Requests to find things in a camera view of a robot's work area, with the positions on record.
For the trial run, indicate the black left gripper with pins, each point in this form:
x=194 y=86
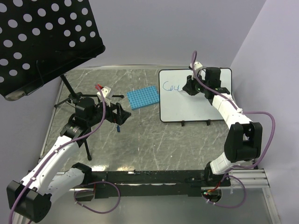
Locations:
x=113 y=117

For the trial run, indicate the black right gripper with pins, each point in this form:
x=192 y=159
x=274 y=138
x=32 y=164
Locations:
x=188 y=87

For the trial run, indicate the white whiteboard black frame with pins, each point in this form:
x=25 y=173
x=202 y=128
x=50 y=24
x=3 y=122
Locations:
x=176 y=106

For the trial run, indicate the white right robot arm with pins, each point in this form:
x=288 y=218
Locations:
x=244 y=139

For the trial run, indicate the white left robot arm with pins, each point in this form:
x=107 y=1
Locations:
x=33 y=196

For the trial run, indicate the blue studded building plate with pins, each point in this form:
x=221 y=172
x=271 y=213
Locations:
x=143 y=97

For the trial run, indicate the black tripod stand legs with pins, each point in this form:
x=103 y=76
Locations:
x=70 y=93

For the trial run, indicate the black perforated music stand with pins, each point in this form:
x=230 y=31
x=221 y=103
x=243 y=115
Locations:
x=42 y=39

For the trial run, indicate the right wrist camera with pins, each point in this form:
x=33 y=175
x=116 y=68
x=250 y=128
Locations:
x=195 y=67

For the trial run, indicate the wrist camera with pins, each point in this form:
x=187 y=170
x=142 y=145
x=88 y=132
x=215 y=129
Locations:
x=104 y=94
x=195 y=67

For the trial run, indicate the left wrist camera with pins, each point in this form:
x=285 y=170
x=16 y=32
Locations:
x=104 y=94

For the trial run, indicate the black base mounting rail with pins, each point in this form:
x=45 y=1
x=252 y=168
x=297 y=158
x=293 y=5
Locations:
x=152 y=183

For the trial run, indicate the aluminium extrusion frame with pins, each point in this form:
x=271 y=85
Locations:
x=244 y=175

